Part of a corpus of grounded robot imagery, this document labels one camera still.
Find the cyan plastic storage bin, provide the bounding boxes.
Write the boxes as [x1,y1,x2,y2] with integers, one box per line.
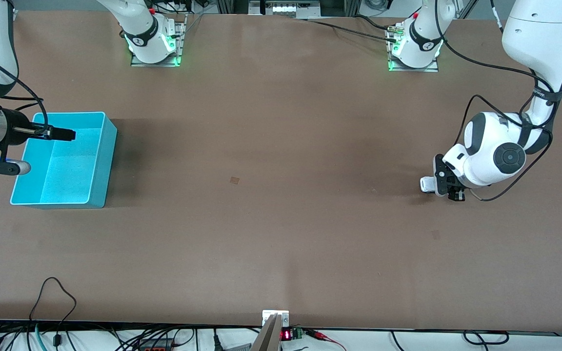
[10,112,118,209]

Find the white lit power unit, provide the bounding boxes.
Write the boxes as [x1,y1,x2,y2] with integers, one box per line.
[248,0,321,20]

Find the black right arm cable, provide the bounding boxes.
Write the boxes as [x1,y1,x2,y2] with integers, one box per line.
[0,45,50,138]

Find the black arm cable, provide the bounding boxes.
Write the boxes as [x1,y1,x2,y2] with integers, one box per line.
[435,0,555,202]
[0,45,50,138]

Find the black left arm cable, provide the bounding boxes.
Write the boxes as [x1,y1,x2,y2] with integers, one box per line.
[435,0,555,202]

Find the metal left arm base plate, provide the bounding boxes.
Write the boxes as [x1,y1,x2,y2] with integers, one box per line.
[387,24,440,73]

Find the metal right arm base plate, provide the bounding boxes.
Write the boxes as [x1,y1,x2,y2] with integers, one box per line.
[131,14,185,67]

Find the black coiled cable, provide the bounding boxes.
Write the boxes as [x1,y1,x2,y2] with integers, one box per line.
[462,330,510,346]

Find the thin black looped cable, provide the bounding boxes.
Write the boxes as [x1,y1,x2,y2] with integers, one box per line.
[28,277,78,348]

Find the short black base cable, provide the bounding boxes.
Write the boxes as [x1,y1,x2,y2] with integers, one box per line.
[354,15,395,31]

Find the long black base cable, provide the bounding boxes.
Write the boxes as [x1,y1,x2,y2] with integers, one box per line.
[301,19,399,43]

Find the red clip wires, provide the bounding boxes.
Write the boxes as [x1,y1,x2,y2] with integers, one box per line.
[305,329,347,351]

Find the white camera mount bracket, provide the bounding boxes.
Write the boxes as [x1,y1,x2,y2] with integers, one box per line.
[262,310,290,327]

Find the grey camera mount beam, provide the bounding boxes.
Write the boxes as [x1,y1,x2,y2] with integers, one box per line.
[249,313,282,351]

